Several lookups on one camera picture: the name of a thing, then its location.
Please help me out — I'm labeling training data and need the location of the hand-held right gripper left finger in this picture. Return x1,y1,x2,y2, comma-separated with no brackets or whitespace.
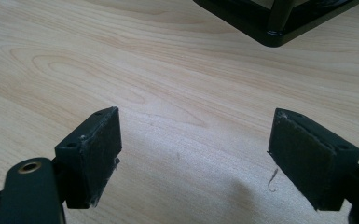
54,106,123,209

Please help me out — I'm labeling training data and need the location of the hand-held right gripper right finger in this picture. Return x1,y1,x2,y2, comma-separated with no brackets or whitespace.
267,107,359,212

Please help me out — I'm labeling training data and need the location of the black glossy rack base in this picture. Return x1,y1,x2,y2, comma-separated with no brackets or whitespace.
192,0,359,49

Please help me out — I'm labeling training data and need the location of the black metal rack post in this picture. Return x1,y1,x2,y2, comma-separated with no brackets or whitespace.
266,0,295,35

